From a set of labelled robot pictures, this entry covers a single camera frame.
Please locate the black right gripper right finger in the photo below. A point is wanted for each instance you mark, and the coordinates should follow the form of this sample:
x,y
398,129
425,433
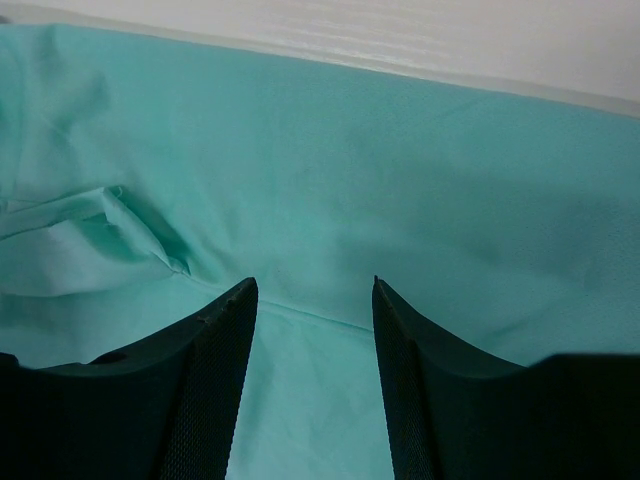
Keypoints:
x,y
454,411

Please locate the teal t shirt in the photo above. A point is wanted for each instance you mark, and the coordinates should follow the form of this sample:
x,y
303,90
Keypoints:
x,y
142,177

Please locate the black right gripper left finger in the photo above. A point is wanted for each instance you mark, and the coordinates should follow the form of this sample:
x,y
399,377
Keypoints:
x,y
163,407

